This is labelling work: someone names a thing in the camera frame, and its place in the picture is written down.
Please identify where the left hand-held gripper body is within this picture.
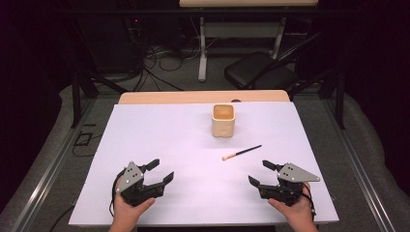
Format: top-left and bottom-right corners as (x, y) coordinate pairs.
(115, 160), (164, 208)

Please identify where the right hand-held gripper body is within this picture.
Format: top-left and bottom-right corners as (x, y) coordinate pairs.
(257, 161), (321, 208)

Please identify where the dark-handled brush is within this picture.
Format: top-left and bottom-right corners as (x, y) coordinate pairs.
(221, 144), (263, 162)

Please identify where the beige square cup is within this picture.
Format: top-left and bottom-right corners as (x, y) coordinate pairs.
(211, 102), (236, 139)

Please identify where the person's left hand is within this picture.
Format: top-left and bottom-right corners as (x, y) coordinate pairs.
(112, 177), (157, 226)

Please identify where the person's right hand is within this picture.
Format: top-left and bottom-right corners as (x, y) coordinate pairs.
(267, 182), (315, 226)

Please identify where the black metal stand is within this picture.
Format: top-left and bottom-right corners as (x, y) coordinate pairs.
(287, 64), (348, 131)
(70, 66), (131, 130)

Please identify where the black folding chair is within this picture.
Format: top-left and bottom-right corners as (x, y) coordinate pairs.
(223, 31), (324, 92)

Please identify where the white-legged table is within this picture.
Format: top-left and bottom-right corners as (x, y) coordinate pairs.
(178, 0), (320, 83)

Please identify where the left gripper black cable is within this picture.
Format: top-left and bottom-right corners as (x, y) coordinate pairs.
(108, 169), (126, 218)

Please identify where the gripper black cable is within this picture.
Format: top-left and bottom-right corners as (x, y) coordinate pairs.
(108, 169), (126, 218)
(302, 183), (318, 222)

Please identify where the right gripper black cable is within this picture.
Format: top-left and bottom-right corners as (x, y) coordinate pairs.
(302, 183), (318, 222)

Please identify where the aluminium floor rail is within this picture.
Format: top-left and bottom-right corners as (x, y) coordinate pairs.
(322, 96), (398, 232)
(12, 96), (95, 232)

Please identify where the tangle of floor cables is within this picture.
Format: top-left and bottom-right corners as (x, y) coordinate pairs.
(128, 41), (201, 93)

